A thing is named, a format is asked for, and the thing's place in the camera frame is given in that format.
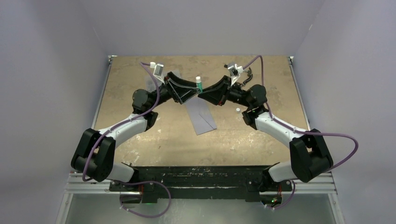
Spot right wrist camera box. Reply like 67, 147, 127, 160
224, 63, 244, 87

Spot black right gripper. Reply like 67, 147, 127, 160
198, 75, 252, 108

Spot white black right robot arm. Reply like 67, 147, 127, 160
198, 76, 333, 191

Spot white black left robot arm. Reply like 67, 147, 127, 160
71, 72, 202, 191

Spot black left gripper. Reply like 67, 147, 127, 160
148, 72, 200, 111

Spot black handled pliers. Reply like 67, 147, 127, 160
240, 67, 253, 87

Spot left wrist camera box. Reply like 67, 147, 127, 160
149, 62, 165, 86

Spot black aluminium base frame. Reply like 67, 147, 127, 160
63, 165, 338, 205

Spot green white glue stick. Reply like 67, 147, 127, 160
196, 76, 203, 92

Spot clear plastic screw box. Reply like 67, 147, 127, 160
144, 70, 182, 92

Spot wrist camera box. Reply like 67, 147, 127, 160
224, 63, 244, 87
149, 62, 165, 86

